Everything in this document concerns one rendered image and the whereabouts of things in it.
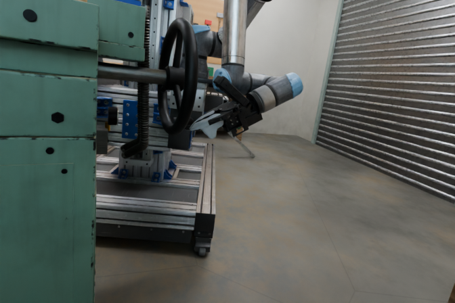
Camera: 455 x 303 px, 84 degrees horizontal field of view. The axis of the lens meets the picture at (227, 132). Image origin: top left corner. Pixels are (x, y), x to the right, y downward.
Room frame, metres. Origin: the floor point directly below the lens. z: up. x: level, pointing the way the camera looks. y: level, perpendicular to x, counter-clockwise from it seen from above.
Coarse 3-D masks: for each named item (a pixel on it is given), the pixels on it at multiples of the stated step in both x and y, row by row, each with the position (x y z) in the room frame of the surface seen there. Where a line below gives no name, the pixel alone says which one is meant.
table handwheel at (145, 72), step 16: (176, 32) 0.68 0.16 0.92; (192, 32) 0.57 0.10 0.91; (176, 48) 0.64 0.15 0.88; (192, 48) 0.55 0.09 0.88; (112, 64) 0.58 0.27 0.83; (160, 64) 0.76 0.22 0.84; (176, 64) 0.64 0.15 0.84; (192, 64) 0.53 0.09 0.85; (128, 80) 0.60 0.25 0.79; (144, 80) 0.61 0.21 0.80; (160, 80) 0.63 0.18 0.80; (176, 80) 0.63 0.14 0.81; (192, 80) 0.53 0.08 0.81; (160, 96) 0.75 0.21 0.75; (176, 96) 0.61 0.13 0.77; (192, 96) 0.54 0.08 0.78; (160, 112) 0.72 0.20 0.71; (176, 128) 0.58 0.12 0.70
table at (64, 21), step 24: (0, 0) 0.32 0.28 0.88; (24, 0) 0.33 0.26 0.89; (48, 0) 0.34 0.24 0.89; (72, 0) 0.35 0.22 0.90; (0, 24) 0.31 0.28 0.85; (24, 24) 0.33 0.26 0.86; (48, 24) 0.34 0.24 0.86; (72, 24) 0.35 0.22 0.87; (96, 24) 0.36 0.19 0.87; (72, 48) 0.38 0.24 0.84; (96, 48) 0.36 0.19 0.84; (120, 48) 0.57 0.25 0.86
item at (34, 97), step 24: (0, 72) 0.33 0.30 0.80; (24, 72) 0.34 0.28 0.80; (0, 96) 0.33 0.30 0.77; (24, 96) 0.34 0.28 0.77; (48, 96) 0.35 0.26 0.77; (72, 96) 0.37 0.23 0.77; (96, 96) 0.38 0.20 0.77; (0, 120) 0.33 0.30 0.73; (24, 120) 0.34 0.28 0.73; (48, 120) 0.35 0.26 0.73; (72, 120) 0.37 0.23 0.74; (96, 120) 0.39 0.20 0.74
